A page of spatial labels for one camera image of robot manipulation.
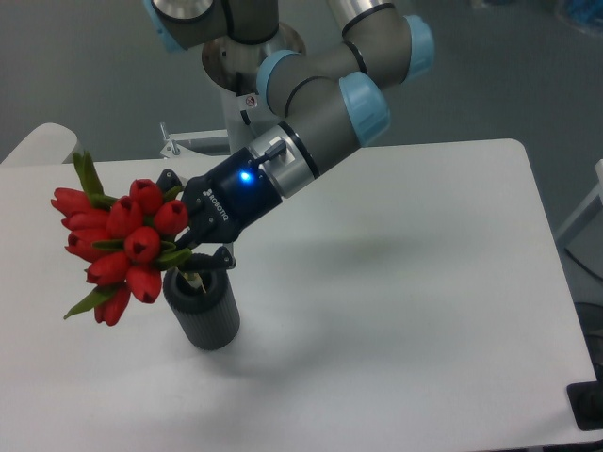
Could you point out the dark grey ribbed vase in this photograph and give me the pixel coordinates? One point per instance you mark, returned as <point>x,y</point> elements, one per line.
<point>204,305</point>

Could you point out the red tulip bouquet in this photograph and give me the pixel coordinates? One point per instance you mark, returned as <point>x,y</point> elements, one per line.
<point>128,242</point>

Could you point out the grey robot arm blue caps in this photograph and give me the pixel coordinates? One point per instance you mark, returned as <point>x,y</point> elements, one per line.
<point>327,106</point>

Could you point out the white frame at right edge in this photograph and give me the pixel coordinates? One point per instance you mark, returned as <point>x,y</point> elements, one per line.
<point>588,208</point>

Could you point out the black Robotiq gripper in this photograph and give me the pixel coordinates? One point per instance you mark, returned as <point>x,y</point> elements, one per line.
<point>220,205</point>

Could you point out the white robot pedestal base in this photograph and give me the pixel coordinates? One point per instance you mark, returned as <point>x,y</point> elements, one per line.
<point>235,122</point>

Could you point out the black box at table edge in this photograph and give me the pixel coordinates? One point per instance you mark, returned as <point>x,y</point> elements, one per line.
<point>586,404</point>

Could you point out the white chair armrest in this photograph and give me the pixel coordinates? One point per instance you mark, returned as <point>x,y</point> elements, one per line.
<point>48,144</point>

